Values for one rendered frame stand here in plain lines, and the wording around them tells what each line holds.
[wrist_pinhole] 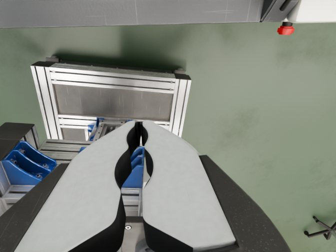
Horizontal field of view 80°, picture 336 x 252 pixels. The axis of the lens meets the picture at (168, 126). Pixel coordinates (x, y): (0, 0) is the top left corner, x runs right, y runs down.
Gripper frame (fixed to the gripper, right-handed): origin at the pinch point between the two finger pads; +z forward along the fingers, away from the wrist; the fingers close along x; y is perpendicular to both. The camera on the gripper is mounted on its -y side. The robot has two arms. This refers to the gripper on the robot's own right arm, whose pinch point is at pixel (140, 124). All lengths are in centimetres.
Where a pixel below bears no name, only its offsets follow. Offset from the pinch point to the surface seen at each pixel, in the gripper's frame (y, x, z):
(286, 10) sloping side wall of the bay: -4.7, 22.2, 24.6
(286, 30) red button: 0, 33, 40
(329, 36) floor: 15, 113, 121
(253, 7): -5.2, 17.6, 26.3
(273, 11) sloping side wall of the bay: -4.6, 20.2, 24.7
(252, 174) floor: 134, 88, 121
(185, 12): -4.7, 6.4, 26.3
